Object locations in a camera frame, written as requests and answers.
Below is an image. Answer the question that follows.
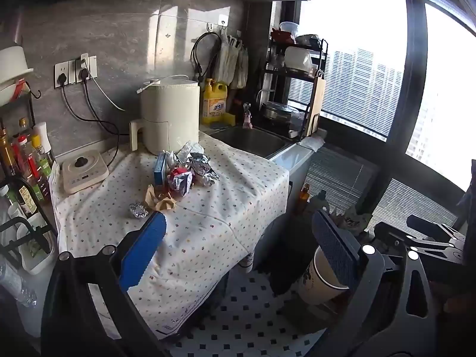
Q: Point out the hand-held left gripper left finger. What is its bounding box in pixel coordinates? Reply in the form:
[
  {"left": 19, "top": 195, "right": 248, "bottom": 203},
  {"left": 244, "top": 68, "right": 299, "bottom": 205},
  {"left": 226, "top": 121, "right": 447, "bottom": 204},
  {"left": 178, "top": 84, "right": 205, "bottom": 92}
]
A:
[{"left": 41, "top": 211, "right": 168, "bottom": 357}]

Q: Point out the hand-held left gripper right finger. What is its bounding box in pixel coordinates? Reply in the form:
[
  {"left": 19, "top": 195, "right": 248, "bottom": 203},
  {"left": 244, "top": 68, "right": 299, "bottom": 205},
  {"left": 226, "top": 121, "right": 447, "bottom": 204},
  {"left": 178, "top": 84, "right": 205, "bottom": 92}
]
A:
[{"left": 311, "top": 210, "right": 439, "bottom": 357}]

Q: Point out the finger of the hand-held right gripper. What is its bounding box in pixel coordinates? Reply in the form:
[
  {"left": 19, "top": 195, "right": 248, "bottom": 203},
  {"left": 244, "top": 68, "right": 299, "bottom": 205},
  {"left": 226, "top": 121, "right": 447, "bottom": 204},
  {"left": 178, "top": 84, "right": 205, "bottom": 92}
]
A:
[
  {"left": 406, "top": 214, "right": 466, "bottom": 244},
  {"left": 407, "top": 242, "right": 465, "bottom": 264}
]

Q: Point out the small foil ball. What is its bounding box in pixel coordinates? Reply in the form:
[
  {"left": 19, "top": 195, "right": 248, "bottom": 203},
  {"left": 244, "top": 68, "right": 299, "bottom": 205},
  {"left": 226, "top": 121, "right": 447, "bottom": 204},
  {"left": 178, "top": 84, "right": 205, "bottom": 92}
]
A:
[{"left": 129, "top": 200, "right": 150, "bottom": 218}]

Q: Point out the brown paper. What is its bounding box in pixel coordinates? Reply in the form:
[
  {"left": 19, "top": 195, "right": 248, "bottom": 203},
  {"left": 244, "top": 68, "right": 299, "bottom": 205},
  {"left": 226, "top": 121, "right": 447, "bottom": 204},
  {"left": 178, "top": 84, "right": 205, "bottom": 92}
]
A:
[{"left": 145, "top": 184, "right": 178, "bottom": 211}]

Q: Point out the red white wrapper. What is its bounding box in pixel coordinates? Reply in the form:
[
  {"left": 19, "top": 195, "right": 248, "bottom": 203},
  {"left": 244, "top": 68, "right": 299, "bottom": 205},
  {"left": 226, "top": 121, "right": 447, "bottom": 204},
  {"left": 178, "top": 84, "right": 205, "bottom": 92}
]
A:
[{"left": 167, "top": 167, "right": 195, "bottom": 196}]

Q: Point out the silver foil wrapper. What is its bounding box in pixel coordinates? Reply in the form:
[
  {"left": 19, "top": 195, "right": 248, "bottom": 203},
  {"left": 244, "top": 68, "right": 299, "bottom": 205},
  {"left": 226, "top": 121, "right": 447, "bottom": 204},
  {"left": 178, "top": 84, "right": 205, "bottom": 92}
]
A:
[{"left": 186, "top": 152, "right": 221, "bottom": 187}]

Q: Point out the white window blind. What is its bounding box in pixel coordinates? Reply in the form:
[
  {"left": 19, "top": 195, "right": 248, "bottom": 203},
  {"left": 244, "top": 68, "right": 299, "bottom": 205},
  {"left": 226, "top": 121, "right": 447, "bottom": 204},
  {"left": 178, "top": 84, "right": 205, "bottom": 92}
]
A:
[
  {"left": 372, "top": 178, "right": 459, "bottom": 231},
  {"left": 308, "top": 145, "right": 377, "bottom": 211}
]

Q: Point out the printed paper cup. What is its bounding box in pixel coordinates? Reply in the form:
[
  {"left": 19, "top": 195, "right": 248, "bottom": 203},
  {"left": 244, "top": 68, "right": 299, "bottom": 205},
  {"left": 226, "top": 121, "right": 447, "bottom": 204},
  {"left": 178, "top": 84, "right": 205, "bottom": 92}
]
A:
[{"left": 297, "top": 247, "right": 351, "bottom": 308}]

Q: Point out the white laundry detergent bottle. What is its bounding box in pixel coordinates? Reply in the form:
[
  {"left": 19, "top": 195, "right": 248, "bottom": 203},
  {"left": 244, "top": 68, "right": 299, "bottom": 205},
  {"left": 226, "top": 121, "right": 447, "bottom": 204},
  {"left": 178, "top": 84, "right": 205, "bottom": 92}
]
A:
[{"left": 310, "top": 190, "right": 330, "bottom": 214}]

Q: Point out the floral white tablecloth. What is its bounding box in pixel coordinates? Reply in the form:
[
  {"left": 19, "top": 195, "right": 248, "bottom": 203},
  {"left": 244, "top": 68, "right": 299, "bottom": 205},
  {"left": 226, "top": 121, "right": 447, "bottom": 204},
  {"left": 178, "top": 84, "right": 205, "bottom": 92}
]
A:
[{"left": 48, "top": 134, "right": 291, "bottom": 340}]

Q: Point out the orange bottle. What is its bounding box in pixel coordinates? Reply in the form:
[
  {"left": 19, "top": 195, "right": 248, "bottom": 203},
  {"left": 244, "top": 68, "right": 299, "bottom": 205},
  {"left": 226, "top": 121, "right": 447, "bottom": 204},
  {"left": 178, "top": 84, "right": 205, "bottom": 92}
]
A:
[{"left": 297, "top": 184, "right": 311, "bottom": 214}]

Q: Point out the blue cardboard box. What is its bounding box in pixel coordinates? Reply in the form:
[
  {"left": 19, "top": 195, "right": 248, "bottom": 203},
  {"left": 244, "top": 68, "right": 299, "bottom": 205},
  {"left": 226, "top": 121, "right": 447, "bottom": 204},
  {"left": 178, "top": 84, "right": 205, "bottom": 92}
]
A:
[{"left": 153, "top": 152, "right": 169, "bottom": 187}]

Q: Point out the white plastic tray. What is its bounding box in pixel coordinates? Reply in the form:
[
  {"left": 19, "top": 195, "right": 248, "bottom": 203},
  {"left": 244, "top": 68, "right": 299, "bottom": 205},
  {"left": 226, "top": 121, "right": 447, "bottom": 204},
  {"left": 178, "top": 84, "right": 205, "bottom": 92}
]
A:
[{"left": 18, "top": 227, "right": 59, "bottom": 276}]

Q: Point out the white cloth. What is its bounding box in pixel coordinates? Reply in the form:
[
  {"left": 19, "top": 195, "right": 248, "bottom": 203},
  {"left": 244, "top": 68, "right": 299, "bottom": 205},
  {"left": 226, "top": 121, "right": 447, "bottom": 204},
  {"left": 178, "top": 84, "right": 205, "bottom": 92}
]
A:
[{"left": 298, "top": 135, "right": 327, "bottom": 153}]

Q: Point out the clear water bottle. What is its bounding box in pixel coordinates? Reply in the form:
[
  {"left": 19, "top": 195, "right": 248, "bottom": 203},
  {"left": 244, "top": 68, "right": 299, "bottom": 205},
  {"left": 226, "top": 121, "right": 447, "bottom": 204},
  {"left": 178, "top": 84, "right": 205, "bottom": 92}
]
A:
[{"left": 0, "top": 256, "right": 38, "bottom": 308}]

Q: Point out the steel sink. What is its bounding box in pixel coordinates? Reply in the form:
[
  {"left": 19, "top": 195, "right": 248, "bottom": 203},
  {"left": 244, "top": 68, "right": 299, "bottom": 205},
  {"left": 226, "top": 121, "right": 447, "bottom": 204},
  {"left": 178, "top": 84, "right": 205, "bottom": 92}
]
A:
[{"left": 209, "top": 126, "right": 288, "bottom": 159}]

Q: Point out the cream air fryer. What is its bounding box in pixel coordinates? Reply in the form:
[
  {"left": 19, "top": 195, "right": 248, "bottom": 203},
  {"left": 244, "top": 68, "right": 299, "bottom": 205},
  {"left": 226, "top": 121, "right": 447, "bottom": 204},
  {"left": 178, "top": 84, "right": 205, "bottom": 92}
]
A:
[{"left": 129, "top": 78, "right": 202, "bottom": 156}]

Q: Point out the group of condiment bottles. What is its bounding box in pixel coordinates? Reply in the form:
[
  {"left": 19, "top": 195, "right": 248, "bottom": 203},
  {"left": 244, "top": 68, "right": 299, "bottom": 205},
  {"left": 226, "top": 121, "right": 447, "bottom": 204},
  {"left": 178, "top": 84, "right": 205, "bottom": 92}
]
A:
[{"left": 0, "top": 117, "right": 57, "bottom": 217}]

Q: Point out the steel pot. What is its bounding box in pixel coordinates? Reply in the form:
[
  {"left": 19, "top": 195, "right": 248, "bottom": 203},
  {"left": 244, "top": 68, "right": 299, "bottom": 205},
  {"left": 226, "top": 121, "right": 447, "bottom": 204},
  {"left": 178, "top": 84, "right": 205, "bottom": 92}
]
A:
[{"left": 260, "top": 100, "right": 300, "bottom": 123}]

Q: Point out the wooden cutting board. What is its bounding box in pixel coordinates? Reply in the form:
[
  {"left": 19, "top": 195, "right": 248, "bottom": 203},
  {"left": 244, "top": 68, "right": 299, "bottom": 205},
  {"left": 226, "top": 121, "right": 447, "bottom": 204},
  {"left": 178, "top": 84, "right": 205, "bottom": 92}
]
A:
[{"left": 304, "top": 70, "right": 327, "bottom": 138}]

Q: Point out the yellow detergent bottle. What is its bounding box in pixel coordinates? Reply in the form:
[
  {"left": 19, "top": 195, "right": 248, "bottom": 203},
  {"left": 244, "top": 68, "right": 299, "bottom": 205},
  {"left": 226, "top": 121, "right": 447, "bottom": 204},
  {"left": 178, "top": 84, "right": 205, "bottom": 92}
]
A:
[{"left": 202, "top": 78, "right": 228, "bottom": 126}]

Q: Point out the black dish rack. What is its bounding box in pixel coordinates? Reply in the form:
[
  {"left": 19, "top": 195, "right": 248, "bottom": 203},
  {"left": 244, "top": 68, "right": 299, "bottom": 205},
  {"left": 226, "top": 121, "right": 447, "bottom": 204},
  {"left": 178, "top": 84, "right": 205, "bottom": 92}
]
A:
[{"left": 259, "top": 30, "right": 329, "bottom": 140}]

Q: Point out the white plastic container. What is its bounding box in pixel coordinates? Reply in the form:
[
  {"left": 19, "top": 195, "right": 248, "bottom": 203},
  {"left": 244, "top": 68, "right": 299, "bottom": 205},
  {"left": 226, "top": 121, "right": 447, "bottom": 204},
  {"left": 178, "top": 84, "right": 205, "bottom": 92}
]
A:
[{"left": 284, "top": 46, "right": 314, "bottom": 73}]

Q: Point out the white bowl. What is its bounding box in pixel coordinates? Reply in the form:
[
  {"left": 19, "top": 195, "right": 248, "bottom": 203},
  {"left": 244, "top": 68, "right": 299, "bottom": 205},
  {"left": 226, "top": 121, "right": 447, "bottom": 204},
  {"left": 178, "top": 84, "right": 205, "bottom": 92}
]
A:
[{"left": 0, "top": 46, "right": 35, "bottom": 84}]

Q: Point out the black wire rack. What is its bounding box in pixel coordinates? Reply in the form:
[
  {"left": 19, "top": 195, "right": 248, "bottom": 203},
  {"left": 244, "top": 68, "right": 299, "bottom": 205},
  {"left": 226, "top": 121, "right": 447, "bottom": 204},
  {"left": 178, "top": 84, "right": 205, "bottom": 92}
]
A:
[{"left": 0, "top": 216, "right": 57, "bottom": 268}]

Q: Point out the black power cable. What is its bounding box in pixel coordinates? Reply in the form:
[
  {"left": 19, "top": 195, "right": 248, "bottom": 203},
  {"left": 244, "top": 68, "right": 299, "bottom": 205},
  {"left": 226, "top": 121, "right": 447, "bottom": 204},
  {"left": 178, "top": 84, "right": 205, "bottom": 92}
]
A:
[
  {"left": 79, "top": 68, "right": 120, "bottom": 166},
  {"left": 57, "top": 73, "right": 120, "bottom": 145}
]

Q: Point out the white charger cable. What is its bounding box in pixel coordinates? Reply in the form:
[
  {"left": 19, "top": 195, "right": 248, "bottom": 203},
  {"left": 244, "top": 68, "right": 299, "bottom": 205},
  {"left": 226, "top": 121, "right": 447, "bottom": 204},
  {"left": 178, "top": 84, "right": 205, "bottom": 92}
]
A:
[{"left": 80, "top": 54, "right": 126, "bottom": 112}]

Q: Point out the white usb cable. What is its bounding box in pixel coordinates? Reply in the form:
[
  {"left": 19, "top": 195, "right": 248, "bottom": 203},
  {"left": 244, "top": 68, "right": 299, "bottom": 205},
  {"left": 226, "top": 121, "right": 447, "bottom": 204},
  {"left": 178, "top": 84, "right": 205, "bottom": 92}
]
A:
[{"left": 136, "top": 76, "right": 191, "bottom": 94}]

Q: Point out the white wall socket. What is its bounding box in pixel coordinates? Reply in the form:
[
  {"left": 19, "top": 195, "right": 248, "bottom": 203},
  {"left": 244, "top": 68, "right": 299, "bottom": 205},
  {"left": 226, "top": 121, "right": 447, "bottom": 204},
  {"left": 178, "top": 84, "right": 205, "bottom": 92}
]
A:
[
  {"left": 75, "top": 53, "right": 98, "bottom": 83},
  {"left": 54, "top": 61, "right": 70, "bottom": 89}
]

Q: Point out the black coiled cable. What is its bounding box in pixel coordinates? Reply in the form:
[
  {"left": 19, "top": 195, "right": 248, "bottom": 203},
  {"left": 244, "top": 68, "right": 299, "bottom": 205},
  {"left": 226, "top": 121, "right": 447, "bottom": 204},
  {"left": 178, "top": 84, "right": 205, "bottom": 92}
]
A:
[{"left": 190, "top": 32, "right": 221, "bottom": 82}]

